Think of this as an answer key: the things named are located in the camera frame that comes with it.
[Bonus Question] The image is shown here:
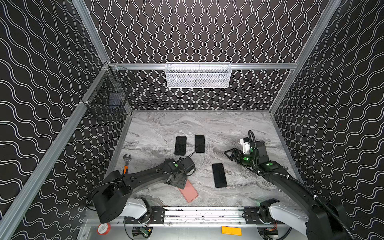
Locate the white wire mesh basket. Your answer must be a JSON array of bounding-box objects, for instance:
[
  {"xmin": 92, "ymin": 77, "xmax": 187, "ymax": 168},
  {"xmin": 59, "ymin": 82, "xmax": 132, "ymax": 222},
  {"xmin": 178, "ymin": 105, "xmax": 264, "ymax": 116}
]
[{"xmin": 165, "ymin": 67, "xmax": 232, "ymax": 89}]

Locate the horizontal aluminium back rail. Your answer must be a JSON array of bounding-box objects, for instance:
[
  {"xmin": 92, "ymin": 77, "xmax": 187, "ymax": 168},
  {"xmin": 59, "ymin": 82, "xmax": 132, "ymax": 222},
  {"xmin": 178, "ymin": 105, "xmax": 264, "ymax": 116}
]
[{"xmin": 111, "ymin": 63, "xmax": 298, "ymax": 71}]

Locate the red tape roll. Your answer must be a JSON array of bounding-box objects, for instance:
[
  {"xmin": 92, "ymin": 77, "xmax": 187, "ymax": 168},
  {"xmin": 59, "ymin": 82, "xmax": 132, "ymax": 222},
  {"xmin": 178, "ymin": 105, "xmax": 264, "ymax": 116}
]
[{"xmin": 97, "ymin": 223, "xmax": 111, "ymax": 235}]

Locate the yellow block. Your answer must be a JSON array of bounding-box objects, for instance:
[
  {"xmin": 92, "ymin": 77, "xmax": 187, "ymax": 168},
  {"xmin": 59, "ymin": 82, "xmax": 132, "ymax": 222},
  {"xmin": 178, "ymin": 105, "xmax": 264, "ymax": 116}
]
[{"xmin": 222, "ymin": 226, "xmax": 242, "ymax": 236}]

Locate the right aluminium corner post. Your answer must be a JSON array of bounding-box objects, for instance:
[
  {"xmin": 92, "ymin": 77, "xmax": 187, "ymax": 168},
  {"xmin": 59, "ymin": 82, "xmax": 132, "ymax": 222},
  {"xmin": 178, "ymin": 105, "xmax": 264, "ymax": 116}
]
[{"xmin": 269, "ymin": 0, "xmax": 342, "ymax": 116}]

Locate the black wire mesh basket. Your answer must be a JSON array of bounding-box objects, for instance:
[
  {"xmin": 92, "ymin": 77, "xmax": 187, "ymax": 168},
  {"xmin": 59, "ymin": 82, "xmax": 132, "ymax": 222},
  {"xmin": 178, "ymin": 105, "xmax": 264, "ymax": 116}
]
[{"xmin": 85, "ymin": 66, "xmax": 137, "ymax": 122}]

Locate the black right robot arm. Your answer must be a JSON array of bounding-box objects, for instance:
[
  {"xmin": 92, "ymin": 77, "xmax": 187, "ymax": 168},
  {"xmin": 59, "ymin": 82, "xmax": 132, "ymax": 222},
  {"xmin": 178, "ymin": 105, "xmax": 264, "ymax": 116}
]
[{"xmin": 224, "ymin": 130, "xmax": 354, "ymax": 240}]

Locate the light blue phone case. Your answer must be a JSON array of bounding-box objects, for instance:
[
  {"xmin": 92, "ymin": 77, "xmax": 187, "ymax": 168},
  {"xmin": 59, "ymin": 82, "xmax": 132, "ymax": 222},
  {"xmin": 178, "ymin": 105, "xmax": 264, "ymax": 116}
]
[{"xmin": 195, "ymin": 135, "xmax": 206, "ymax": 153}]

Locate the orange handled wrench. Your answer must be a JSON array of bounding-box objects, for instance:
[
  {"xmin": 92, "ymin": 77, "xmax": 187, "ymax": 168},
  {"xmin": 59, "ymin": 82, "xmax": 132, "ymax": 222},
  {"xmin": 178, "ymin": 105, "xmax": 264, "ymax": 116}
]
[{"xmin": 123, "ymin": 154, "xmax": 132, "ymax": 174}]

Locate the left aluminium side rail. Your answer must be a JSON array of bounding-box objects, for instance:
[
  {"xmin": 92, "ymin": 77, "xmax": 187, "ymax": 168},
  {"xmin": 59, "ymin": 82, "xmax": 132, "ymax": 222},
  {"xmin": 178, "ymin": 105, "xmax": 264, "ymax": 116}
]
[{"xmin": 0, "ymin": 64, "xmax": 110, "ymax": 240}]

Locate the aluminium corner frame post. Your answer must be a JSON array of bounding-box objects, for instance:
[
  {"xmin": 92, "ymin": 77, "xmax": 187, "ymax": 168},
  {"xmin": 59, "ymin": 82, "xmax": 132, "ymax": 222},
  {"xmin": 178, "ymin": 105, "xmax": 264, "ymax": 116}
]
[{"xmin": 73, "ymin": 0, "xmax": 111, "ymax": 63}]

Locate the black smartphone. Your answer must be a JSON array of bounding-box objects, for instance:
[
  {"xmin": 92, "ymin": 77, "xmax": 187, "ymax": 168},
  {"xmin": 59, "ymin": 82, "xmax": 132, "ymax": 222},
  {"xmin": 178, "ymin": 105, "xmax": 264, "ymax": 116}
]
[{"xmin": 212, "ymin": 164, "xmax": 228, "ymax": 188}]

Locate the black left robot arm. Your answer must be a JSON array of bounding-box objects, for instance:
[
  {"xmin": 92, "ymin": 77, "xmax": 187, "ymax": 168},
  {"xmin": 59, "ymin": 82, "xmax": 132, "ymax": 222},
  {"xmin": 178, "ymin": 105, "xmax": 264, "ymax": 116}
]
[{"xmin": 89, "ymin": 156, "xmax": 196, "ymax": 224}]

